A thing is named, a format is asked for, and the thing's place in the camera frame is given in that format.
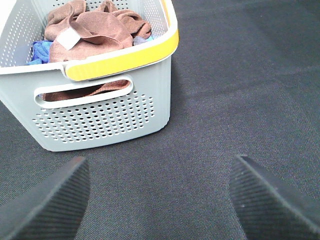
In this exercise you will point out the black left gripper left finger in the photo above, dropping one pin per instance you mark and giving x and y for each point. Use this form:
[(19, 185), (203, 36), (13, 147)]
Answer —
[(53, 210)]

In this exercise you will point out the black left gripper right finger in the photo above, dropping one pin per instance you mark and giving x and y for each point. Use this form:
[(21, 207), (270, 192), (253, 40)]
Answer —
[(267, 207)]

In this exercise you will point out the brown microfibre towel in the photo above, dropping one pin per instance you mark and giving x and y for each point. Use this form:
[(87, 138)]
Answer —
[(77, 34)]

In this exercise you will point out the grey perforated laundry basket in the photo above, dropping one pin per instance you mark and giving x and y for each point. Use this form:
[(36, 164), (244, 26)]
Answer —
[(140, 109)]

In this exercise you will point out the blue cloth in basket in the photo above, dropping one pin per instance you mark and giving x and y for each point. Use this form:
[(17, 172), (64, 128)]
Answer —
[(40, 52)]

